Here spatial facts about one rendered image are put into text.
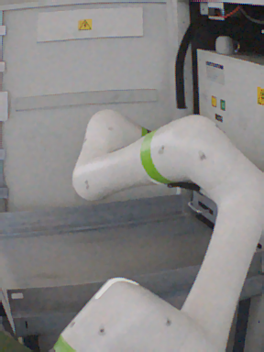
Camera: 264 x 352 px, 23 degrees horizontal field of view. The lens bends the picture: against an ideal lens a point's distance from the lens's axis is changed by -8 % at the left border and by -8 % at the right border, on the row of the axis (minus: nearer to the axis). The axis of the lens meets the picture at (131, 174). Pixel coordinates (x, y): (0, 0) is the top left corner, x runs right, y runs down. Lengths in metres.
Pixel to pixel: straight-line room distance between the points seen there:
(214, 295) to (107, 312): 0.24
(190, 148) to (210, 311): 0.32
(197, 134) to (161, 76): 0.92
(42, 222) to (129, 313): 1.07
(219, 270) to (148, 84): 1.06
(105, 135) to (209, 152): 0.46
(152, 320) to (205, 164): 0.37
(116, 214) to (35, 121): 0.39
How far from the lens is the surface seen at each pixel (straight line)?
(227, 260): 1.23
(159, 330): 1.05
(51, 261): 1.84
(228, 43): 1.99
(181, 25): 2.11
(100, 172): 1.56
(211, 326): 1.15
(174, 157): 1.29
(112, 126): 1.67
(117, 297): 1.04
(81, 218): 2.09
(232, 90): 1.88
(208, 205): 2.08
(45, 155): 2.18
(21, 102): 2.12
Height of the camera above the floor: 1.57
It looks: 16 degrees down
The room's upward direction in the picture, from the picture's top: 1 degrees counter-clockwise
